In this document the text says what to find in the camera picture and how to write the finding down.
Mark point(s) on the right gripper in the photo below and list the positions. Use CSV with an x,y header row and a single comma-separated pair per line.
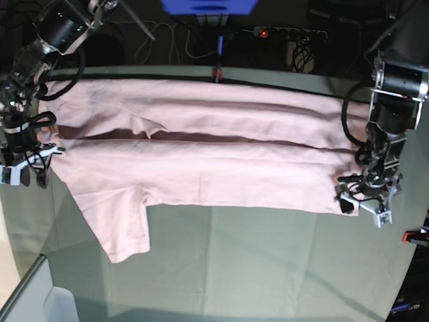
x,y
20,157

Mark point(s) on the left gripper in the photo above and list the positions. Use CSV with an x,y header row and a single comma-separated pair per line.
x,y
353,192

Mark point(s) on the pink t-shirt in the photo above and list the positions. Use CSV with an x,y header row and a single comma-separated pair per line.
x,y
133,143

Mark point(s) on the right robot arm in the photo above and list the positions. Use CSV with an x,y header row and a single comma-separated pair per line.
x,y
61,28

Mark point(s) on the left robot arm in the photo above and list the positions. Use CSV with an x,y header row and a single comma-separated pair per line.
x,y
399,88

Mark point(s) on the red black clamp right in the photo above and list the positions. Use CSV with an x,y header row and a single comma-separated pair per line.
x,y
419,238

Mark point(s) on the red black clamp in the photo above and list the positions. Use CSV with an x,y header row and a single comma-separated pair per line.
x,y
217,72
419,238

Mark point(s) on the white plastic bin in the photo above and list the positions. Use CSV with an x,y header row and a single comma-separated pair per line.
x,y
50,298

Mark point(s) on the black round floor object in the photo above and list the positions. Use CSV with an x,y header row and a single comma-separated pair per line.
x,y
104,50

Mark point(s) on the green table cloth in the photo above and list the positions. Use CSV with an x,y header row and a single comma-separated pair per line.
x,y
216,264

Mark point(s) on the red black clamp centre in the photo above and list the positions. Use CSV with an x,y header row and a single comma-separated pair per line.
x,y
217,72

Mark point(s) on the black power strip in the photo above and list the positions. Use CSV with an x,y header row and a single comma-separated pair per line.
x,y
291,34

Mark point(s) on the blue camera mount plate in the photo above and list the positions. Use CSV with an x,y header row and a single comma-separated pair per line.
x,y
216,7

